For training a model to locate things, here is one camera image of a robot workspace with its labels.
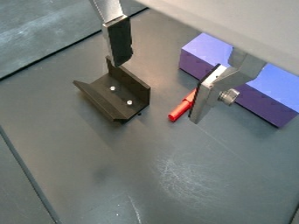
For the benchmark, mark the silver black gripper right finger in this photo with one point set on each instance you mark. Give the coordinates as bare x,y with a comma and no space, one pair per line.
217,87

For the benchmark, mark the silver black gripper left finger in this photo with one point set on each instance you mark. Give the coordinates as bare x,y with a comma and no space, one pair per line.
117,28

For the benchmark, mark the purple base board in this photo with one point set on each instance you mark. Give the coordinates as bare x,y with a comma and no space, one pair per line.
267,96

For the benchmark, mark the black angled bracket holder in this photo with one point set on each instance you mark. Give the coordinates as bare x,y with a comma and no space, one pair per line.
119,94

